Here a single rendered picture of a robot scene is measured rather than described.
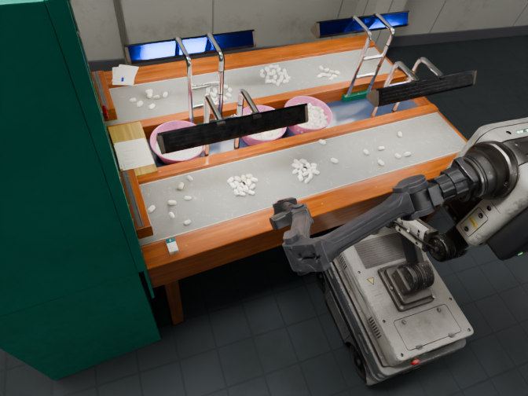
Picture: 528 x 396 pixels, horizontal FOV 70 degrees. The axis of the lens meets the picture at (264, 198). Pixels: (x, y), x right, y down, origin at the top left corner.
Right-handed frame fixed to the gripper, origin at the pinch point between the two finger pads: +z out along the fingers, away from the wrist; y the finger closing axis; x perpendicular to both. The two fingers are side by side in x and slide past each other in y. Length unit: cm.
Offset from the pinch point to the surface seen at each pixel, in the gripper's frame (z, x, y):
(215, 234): 1.1, 6.3, 28.2
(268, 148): 30.2, -18.4, -11.4
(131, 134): 49, -36, 49
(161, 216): 15.5, -2.7, 46.4
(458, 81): 2, -36, -105
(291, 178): 17.4, -4.2, -16.1
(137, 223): 1, -6, 56
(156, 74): 83, -63, 27
